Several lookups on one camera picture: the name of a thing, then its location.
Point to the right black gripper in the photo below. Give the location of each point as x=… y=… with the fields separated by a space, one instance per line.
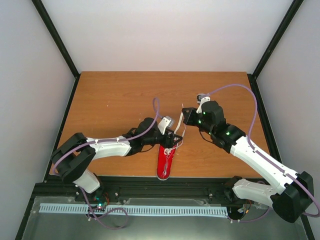
x=188 y=119

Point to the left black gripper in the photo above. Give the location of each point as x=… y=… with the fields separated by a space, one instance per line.
x=166 y=144

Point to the white shoelace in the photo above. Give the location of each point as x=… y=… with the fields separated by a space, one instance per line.
x=178 y=125

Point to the red canvas sneaker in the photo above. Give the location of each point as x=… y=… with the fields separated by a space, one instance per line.
x=161 y=161

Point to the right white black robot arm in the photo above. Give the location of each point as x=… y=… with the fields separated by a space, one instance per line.
x=288 y=192

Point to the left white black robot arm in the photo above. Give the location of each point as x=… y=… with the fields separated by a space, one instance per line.
x=72 y=159

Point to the small circuit board with led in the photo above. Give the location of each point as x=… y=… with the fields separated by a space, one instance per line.
x=102 y=200

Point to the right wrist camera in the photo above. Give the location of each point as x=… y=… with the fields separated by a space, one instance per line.
x=201 y=99

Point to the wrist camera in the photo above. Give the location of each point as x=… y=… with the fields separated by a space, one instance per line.
x=166 y=122
x=201 y=99

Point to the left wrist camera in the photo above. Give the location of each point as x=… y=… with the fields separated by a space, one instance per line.
x=166 y=122

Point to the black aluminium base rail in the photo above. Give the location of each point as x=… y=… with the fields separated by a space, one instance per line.
x=212 y=190

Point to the right black frame post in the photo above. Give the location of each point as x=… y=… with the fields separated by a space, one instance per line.
x=279 y=33

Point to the black frame post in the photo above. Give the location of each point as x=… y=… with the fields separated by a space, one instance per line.
x=50 y=26
x=279 y=33

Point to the light blue slotted cable duct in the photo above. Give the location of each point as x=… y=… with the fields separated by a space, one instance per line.
x=136 y=210

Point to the left black frame post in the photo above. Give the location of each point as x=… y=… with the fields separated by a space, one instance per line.
x=50 y=26

